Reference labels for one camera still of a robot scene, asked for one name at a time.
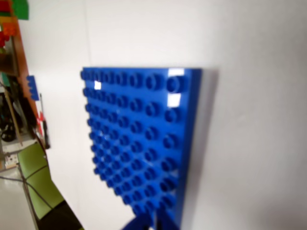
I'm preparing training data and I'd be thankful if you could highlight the small blue block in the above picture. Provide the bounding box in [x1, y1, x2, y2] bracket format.
[25, 75, 41, 101]

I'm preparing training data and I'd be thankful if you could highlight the blue 8x8 studded baseplate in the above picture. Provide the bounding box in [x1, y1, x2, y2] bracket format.
[80, 67, 204, 230]

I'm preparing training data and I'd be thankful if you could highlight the green brick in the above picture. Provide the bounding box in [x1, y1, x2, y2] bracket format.
[12, 0, 31, 22]

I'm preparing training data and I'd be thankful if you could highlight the green chair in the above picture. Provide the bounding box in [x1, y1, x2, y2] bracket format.
[17, 143, 84, 230]

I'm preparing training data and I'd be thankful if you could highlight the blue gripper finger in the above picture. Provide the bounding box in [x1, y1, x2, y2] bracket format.
[158, 210, 183, 230]
[119, 211, 157, 230]

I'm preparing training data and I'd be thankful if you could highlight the red block pile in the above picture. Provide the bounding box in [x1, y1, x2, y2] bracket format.
[0, 0, 13, 12]

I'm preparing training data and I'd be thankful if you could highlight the orange block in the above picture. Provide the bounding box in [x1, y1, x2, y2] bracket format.
[2, 22, 18, 37]

